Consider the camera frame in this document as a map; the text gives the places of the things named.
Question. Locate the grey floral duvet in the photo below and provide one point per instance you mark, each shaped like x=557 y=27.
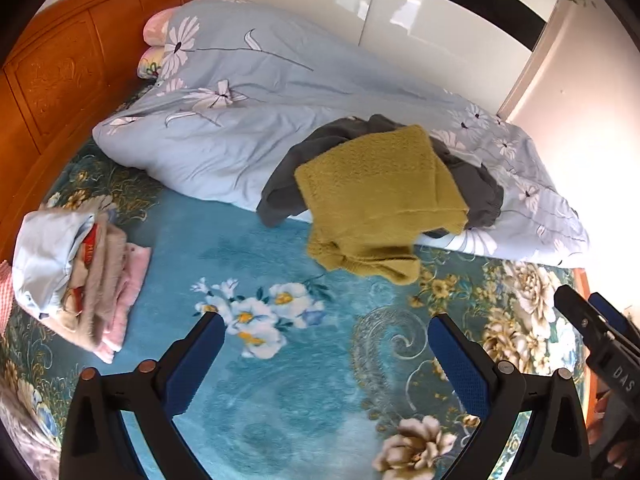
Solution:
x=250 y=110

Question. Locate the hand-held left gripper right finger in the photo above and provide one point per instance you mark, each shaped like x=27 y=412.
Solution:
x=460 y=360

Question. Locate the pink pillow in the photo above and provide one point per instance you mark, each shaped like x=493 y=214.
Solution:
x=156 y=27

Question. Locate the beige fuzzy folded garment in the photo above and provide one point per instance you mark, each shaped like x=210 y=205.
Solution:
x=105 y=280

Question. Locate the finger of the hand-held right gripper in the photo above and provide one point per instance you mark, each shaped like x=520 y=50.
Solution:
x=575 y=307

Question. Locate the wooden bed headboard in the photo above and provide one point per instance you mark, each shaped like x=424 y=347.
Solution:
x=60 y=70

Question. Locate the light blue folded shirt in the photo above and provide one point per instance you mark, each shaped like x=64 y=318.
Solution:
x=45 y=255

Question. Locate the teal floral blanket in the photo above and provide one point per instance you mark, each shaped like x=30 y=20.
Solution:
x=300 y=410

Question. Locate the red print folded garment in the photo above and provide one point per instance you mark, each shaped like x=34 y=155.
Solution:
x=90 y=249

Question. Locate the person's right hand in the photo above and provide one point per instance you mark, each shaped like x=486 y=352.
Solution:
x=602 y=417

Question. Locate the white glossy wardrobe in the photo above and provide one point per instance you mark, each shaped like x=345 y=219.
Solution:
x=425 y=25

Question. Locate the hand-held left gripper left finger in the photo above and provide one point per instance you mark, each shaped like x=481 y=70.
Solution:
x=195 y=360

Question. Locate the pink checked cloth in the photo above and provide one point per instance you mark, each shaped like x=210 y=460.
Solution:
x=5 y=295

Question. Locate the floral print pillow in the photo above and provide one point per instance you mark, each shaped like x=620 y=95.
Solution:
x=150 y=62

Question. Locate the mustard yellow knit sweater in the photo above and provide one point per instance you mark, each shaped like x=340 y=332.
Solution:
x=375 y=185

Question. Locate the dark grey garment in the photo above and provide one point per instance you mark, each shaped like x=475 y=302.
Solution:
x=290 y=175

